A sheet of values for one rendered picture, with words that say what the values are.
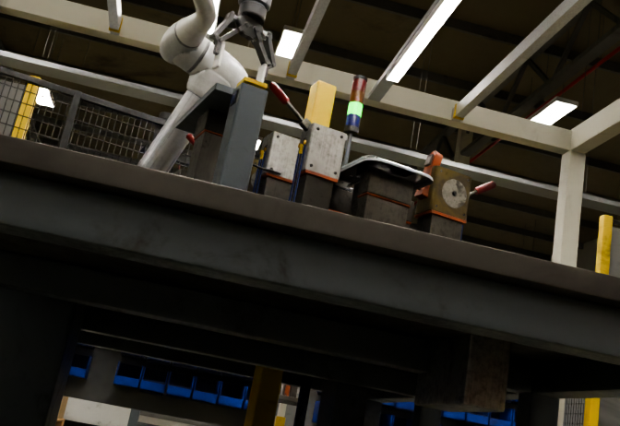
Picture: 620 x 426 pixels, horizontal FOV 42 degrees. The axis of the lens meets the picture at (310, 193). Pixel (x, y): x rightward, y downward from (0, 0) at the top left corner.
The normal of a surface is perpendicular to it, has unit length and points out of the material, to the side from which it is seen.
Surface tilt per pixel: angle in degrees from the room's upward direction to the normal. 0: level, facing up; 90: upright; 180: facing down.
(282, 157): 90
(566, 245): 90
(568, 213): 90
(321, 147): 90
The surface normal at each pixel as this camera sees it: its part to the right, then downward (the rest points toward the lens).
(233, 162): 0.42, -0.19
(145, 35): 0.19, -0.26
